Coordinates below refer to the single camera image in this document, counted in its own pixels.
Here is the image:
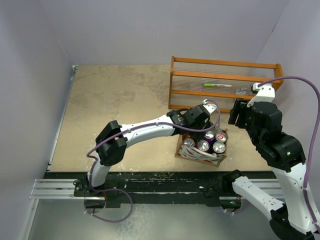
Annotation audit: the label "watermelon print canvas bag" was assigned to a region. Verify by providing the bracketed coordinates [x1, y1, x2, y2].
[174, 125, 229, 167]

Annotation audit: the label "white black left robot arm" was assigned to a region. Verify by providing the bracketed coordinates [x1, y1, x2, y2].
[85, 102, 218, 196]

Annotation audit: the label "small grey clips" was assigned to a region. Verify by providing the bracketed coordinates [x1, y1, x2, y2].
[235, 87, 252, 96]

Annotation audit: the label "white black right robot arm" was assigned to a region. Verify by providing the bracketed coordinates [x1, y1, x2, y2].
[218, 98, 320, 240]

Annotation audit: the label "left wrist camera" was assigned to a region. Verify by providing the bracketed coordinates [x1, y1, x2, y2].
[202, 99, 218, 115]

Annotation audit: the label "orange wooden shelf rack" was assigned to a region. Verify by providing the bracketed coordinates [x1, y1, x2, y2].
[168, 56, 284, 113]

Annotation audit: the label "purple fanta can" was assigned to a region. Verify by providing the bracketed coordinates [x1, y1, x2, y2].
[196, 140, 210, 153]
[203, 130, 216, 145]

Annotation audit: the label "red tab soda can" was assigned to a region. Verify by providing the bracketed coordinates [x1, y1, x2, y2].
[215, 131, 228, 144]

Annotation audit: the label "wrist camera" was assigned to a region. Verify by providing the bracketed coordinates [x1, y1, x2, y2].
[247, 82, 276, 108]
[202, 99, 218, 115]

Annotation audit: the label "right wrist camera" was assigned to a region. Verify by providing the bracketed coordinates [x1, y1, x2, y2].
[247, 82, 276, 108]

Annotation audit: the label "green white marker pen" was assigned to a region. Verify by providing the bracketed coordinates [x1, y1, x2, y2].
[204, 83, 232, 88]

